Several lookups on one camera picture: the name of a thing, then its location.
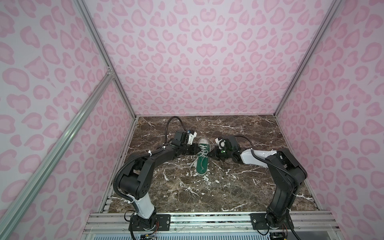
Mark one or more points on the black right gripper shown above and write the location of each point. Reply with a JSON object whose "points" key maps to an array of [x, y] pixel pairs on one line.
{"points": [[215, 152]]}

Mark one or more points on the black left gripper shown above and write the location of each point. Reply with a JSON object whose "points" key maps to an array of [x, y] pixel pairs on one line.
{"points": [[194, 151]]}

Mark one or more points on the white shoelace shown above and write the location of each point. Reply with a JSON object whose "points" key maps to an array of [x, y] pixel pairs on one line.
{"points": [[201, 160]]}

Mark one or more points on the green canvas sneaker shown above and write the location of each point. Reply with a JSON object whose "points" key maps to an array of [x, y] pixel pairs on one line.
{"points": [[201, 171]]}

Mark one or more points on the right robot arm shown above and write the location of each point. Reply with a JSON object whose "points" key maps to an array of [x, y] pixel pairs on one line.
{"points": [[288, 175]]}

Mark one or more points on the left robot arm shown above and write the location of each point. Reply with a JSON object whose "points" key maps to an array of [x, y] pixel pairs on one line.
{"points": [[133, 181]]}

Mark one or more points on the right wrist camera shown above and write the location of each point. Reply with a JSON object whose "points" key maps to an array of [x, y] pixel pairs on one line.
{"points": [[227, 142]]}

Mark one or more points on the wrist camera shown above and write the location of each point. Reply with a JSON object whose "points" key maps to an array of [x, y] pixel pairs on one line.
{"points": [[227, 142], [184, 137]]}

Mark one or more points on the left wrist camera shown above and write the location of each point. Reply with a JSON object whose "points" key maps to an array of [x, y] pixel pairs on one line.
{"points": [[184, 137]]}

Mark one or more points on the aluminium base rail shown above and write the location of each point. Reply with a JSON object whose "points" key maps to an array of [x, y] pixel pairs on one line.
{"points": [[308, 225]]}

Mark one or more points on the aluminium corner post left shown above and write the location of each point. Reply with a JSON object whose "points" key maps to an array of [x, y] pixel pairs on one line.
{"points": [[90, 25]]}

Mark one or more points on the aluminium corner post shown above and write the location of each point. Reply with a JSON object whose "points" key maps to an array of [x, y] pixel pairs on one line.
{"points": [[331, 14], [90, 25]]}

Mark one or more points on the aluminium corner post right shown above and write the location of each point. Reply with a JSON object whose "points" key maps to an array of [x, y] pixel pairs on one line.
{"points": [[331, 14]]}

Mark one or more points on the aluminium diagonal frame bar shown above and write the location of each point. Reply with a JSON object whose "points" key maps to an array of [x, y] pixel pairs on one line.
{"points": [[21, 204]]}

